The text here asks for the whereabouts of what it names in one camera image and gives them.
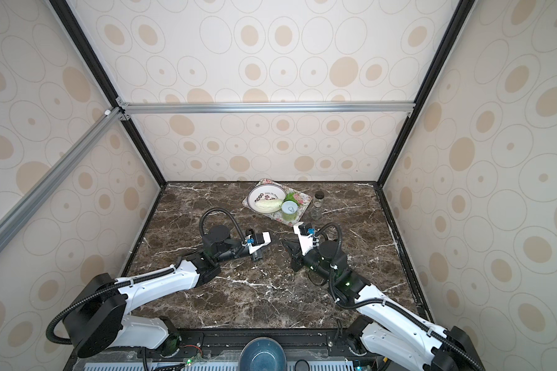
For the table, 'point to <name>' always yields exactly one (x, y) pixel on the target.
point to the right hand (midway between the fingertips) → (286, 241)
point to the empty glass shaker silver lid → (316, 213)
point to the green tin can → (289, 211)
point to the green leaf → (290, 197)
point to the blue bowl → (263, 354)
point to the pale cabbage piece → (268, 205)
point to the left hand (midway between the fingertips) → (283, 239)
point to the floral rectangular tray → (304, 200)
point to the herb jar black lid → (319, 199)
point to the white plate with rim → (264, 192)
